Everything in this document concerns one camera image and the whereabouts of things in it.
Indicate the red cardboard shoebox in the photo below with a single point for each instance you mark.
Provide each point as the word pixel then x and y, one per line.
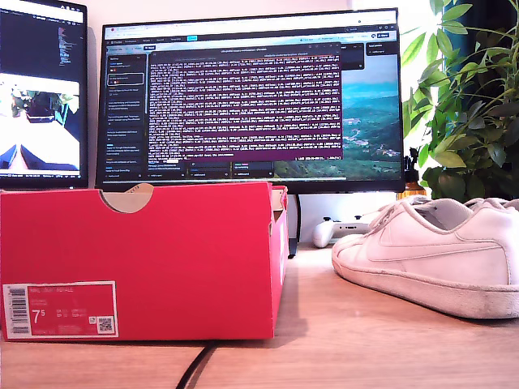
pixel 142 263

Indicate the white leather sneaker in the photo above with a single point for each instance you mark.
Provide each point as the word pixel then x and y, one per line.
pixel 499 202
pixel 425 259

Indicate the black monitor stand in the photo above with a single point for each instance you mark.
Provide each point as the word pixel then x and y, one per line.
pixel 299 219

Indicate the white game controller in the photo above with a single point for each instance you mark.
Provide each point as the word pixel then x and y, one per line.
pixel 324 235

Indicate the large black computer monitor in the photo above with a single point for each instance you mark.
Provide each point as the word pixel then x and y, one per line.
pixel 243 101

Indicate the amber pump bottle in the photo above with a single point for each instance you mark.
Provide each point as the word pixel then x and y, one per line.
pixel 413 184

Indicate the green leafy houseplant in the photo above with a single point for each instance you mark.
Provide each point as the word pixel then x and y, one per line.
pixel 474 121

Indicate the small black computer monitor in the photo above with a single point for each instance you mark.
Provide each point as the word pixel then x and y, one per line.
pixel 40 101

